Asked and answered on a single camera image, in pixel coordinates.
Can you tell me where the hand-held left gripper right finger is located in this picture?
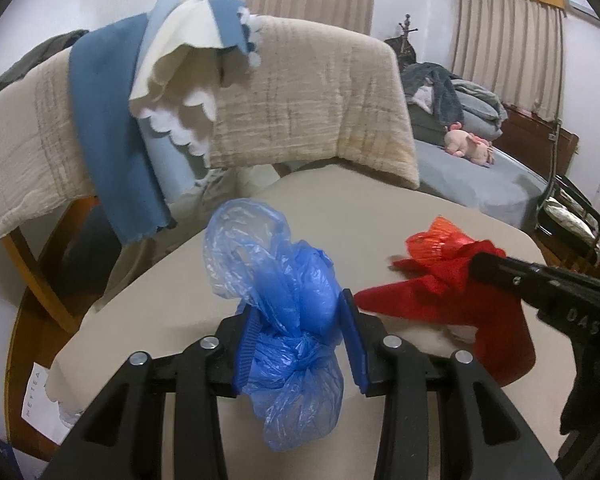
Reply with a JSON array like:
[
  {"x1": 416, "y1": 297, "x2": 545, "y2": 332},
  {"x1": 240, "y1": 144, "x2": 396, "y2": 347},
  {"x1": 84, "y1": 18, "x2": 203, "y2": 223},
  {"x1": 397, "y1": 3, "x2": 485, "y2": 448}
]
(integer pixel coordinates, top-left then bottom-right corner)
[{"x1": 340, "y1": 289, "x2": 563, "y2": 480}]

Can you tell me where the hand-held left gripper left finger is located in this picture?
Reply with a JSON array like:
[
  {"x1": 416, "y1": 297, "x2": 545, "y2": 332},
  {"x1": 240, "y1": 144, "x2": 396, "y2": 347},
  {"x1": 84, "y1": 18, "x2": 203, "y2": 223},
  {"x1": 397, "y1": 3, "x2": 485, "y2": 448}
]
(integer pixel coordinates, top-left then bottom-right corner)
[{"x1": 40, "y1": 305, "x2": 262, "y2": 480}]

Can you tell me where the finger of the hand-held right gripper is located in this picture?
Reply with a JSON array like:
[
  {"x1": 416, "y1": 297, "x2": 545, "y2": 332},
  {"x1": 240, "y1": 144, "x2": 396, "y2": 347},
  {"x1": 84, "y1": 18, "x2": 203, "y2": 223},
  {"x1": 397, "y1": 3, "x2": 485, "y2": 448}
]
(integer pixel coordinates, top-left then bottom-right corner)
[{"x1": 469, "y1": 252, "x2": 600, "y2": 311}]

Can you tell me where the blue plastic bag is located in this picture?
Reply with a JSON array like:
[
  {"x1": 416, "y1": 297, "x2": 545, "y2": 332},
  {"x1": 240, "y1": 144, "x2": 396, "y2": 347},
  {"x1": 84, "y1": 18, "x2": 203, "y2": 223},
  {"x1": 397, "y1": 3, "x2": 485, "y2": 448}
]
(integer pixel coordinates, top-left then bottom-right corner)
[{"x1": 202, "y1": 199, "x2": 346, "y2": 453}]

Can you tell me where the red cloth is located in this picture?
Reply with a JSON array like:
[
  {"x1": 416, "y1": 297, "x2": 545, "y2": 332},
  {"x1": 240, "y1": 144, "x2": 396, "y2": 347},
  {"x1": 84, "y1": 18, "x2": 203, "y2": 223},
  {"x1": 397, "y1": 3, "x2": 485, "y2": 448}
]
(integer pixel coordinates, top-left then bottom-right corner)
[{"x1": 354, "y1": 240, "x2": 537, "y2": 388}]

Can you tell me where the red plastic bag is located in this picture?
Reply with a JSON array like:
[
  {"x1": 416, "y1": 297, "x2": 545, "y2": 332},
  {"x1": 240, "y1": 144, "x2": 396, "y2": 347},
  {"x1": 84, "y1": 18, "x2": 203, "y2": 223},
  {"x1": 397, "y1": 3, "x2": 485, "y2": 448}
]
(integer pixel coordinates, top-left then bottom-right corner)
[{"x1": 405, "y1": 216, "x2": 473, "y2": 262}]

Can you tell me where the pale patterned cushion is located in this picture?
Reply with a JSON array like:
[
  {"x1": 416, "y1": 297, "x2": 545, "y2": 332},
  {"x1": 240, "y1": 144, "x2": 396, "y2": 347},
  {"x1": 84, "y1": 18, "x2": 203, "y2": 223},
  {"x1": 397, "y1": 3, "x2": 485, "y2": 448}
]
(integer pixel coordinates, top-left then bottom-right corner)
[{"x1": 544, "y1": 197, "x2": 596, "y2": 239}]

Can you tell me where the black metal chair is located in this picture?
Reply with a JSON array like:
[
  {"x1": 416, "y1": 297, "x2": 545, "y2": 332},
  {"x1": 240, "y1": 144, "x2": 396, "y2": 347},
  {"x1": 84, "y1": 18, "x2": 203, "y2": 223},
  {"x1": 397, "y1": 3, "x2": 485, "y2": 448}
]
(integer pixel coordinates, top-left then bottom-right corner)
[{"x1": 537, "y1": 175, "x2": 600, "y2": 266}]

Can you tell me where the bed with grey sheet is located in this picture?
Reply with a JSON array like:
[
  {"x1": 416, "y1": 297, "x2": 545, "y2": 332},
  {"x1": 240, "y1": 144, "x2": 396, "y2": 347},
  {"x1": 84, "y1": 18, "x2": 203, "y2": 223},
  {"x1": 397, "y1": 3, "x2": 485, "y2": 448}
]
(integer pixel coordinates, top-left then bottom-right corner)
[{"x1": 405, "y1": 137, "x2": 556, "y2": 234}]

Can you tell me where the thin dark pole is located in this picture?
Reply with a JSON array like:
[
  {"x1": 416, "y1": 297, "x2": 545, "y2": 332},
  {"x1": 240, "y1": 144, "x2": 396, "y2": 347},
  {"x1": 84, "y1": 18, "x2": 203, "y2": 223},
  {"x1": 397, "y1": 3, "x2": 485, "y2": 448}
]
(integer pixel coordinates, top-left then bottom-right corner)
[{"x1": 534, "y1": 119, "x2": 565, "y2": 231}]

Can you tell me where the dark wooden headboard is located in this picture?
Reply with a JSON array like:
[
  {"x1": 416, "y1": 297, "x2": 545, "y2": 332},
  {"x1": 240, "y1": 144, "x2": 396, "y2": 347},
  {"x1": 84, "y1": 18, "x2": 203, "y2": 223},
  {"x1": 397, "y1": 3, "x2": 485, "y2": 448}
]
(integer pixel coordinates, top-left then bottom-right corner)
[{"x1": 502, "y1": 102, "x2": 581, "y2": 182}]

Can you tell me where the pink plush toy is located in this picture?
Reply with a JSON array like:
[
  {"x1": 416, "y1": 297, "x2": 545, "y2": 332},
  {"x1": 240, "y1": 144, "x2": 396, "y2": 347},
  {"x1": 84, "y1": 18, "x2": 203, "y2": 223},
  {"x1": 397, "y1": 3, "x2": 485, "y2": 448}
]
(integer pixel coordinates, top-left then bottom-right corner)
[{"x1": 444, "y1": 122, "x2": 496, "y2": 167}]

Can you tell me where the folded grey duvet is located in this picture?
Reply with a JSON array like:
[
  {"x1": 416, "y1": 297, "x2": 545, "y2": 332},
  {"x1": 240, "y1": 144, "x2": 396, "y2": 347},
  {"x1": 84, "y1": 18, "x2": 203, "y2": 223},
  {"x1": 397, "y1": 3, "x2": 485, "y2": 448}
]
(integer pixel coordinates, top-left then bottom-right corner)
[{"x1": 452, "y1": 80, "x2": 509, "y2": 142}]

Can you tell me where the white paper sheet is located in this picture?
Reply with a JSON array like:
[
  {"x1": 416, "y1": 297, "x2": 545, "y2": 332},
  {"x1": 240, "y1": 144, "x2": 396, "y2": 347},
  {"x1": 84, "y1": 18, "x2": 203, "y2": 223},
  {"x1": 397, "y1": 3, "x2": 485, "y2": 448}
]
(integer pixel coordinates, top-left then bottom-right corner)
[{"x1": 20, "y1": 362, "x2": 81, "y2": 446}]

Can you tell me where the dark grey fleece blanket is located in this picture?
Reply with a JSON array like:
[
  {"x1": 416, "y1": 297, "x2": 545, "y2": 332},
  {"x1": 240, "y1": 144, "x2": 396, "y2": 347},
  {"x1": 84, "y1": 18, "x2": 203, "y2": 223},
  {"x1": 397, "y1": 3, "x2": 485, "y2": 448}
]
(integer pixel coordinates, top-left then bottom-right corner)
[{"x1": 400, "y1": 62, "x2": 464, "y2": 127}]

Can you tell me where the narrow beige curtain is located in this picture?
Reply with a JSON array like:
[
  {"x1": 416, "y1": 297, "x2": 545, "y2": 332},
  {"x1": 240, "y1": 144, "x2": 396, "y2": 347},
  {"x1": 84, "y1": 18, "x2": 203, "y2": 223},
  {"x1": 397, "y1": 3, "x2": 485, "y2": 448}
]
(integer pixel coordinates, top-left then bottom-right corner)
[{"x1": 452, "y1": 0, "x2": 566, "y2": 124}]

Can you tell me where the wooden chair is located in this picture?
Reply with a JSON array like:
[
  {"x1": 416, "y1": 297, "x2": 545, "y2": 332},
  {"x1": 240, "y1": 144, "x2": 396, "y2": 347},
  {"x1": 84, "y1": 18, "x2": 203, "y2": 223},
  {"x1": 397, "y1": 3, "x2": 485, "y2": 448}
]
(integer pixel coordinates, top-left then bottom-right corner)
[{"x1": 0, "y1": 195, "x2": 101, "y2": 336}]

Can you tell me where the beige quilted blanket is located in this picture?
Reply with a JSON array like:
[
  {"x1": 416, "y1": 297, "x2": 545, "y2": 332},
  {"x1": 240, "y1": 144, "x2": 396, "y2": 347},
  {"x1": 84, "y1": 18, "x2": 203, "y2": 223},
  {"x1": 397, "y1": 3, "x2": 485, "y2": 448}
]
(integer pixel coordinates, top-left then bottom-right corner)
[{"x1": 0, "y1": 15, "x2": 421, "y2": 247}]

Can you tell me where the black coat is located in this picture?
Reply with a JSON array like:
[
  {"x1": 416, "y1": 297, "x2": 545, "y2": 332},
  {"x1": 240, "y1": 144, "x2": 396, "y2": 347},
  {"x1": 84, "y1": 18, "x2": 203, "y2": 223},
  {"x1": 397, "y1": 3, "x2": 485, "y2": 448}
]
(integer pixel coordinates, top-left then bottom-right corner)
[{"x1": 384, "y1": 35, "x2": 421, "y2": 69}]

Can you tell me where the white air conditioner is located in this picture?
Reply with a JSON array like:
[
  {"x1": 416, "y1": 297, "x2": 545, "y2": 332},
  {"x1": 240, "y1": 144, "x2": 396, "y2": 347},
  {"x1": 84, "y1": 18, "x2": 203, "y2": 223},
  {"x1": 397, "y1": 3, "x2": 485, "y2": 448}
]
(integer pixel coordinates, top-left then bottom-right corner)
[{"x1": 565, "y1": 0, "x2": 600, "y2": 19}]

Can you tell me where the wooden coat rack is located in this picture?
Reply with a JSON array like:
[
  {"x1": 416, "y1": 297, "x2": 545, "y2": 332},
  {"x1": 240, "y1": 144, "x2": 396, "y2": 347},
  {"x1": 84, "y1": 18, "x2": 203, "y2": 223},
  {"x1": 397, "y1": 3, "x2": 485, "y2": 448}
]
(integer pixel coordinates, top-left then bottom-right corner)
[{"x1": 399, "y1": 14, "x2": 417, "y2": 56}]

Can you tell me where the cream and blue scalloped cloth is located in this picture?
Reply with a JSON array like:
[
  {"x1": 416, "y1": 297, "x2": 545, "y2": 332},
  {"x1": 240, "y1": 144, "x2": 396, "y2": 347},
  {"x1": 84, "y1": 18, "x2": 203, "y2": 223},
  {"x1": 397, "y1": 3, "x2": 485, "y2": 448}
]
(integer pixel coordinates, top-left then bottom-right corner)
[{"x1": 129, "y1": 0, "x2": 262, "y2": 202}]

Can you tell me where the dark olive jacket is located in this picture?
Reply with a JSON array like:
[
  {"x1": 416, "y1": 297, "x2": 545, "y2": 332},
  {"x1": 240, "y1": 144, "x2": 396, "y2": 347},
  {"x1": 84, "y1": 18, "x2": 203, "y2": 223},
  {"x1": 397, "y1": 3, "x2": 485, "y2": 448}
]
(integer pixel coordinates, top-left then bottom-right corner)
[{"x1": 0, "y1": 30, "x2": 90, "y2": 108}]

